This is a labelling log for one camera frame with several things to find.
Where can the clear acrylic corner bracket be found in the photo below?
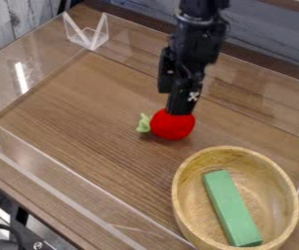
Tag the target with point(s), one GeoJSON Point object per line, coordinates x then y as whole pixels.
{"type": "Point", "coordinates": [89, 38]}

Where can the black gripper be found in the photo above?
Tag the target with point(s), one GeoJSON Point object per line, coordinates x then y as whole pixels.
{"type": "Point", "coordinates": [193, 49]}

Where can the clear acrylic table enclosure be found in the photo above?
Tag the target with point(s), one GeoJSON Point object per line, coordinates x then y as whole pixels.
{"type": "Point", "coordinates": [74, 163]}

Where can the oval wooden bowl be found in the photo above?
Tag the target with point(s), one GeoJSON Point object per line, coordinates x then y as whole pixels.
{"type": "Point", "coordinates": [265, 188]}

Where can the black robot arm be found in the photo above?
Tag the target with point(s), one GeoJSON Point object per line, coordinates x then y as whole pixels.
{"type": "Point", "coordinates": [200, 9]}

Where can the black metal table bracket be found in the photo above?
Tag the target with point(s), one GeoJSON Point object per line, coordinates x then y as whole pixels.
{"type": "Point", "coordinates": [31, 241]}

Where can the green rectangular block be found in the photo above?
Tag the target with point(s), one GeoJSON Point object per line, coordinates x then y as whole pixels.
{"type": "Point", "coordinates": [234, 217]}

